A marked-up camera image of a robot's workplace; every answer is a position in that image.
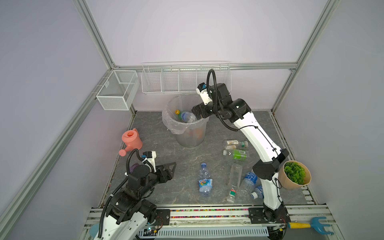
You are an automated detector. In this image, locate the lime green label bottle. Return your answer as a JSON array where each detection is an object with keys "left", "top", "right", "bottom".
[{"left": 223, "top": 149, "right": 250, "bottom": 161}]

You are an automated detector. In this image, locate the potted green plant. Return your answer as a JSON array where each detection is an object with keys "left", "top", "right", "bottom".
[{"left": 278, "top": 161, "right": 312, "bottom": 190}]

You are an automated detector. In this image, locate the bird label tea bottle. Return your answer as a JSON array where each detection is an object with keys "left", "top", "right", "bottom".
[{"left": 224, "top": 140, "right": 249, "bottom": 150}]

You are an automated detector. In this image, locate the tall clear bottle green-red cap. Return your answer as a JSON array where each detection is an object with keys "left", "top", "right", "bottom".
[{"left": 226, "top": 164, "right": 243, "bottom": 203}]

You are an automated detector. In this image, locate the small white mesh basket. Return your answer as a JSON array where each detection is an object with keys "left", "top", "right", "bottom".
[{"left": 97, "top": 70, "right": 140, "bottom": 111}]

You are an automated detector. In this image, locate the green Sprite bottle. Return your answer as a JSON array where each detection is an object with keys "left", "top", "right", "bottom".
[{"left": 175, "top": 110, "right": 183, "bottom": 122}]

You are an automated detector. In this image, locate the long white wire shelf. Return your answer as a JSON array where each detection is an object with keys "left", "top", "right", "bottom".
[{"left": 141, "top": 61, "right": 232, "bottom": 95}]

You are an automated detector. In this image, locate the pink watering can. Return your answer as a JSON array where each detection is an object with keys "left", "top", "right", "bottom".
[{"left": 119, "top": 128, "right": 143, "bottom": 157}]

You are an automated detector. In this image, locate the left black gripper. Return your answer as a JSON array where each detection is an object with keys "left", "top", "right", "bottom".
[{"left": 139, "top": 162, "right": 176, "bottom": 198}]

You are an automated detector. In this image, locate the orange NFC juice bottle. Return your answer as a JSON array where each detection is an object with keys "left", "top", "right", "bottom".
[{"left": 189, "top": 127, "right": 206, "bottom": 145}]

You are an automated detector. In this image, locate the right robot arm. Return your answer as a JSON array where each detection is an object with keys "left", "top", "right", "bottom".
[{"left": 192, "top": 69, "right": 289, "bottom": 223}]

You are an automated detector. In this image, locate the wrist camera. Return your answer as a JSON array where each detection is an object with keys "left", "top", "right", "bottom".
[
  {"left": 141, "top": 151, "right": 157, "bottom": 173},
  {"left": 196, "top": 83, "right": 213, "bottom": 105}
]

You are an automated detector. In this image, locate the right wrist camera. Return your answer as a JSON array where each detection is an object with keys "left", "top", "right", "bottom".
[{"left": 196, "top": 83, "right": 213, "bottom": 105}]

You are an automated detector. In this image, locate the clear plastic bin liner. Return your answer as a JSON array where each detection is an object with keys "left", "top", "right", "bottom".
[{"left": 162, "top": 94, "right": 209, "bottom": 135}]

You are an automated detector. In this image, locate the small crushed blue bottle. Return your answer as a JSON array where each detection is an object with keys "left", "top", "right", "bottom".
[{"left": 181, "top": 112, "right": 197, "bottom": 124}]

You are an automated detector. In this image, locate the blue cartoon label water bottle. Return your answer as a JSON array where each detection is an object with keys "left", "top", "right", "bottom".
[{"left": 198, "top": 163, "right": 213, "bottom": 196}]

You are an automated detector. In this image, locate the purple spoon pink handle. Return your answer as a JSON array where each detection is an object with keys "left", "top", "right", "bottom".
[{"left": 130, "top": 163, "right": 139, "bottom": 173}]

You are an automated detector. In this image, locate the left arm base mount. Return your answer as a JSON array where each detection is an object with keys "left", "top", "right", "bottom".
[{"left": 147, "top": 209, "right": 171, "bottom": 226}]

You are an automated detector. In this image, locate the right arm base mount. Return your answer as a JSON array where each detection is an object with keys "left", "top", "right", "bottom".
[{"left": 248, "top": 205, "right": 291, "bottom": 224}]

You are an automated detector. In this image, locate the grey mesh waste bin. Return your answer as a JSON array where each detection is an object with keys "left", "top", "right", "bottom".
[{"left": 162, "top": 94, "right": 209, "bottom": 148}]

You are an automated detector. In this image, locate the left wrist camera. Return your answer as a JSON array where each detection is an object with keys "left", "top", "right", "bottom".
[{"left": 141, "top": 151, "right": 157, "bottom": 173}]

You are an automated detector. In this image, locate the blue yellow toy rake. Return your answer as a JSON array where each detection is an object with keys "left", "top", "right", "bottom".
[{"left": 287, "top": 217, "right": 335, "bottom": 235}]

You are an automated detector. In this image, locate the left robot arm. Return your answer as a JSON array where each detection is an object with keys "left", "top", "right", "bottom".
[{"left": 94, "top": 149, "right": 177, "bottom": 240}]

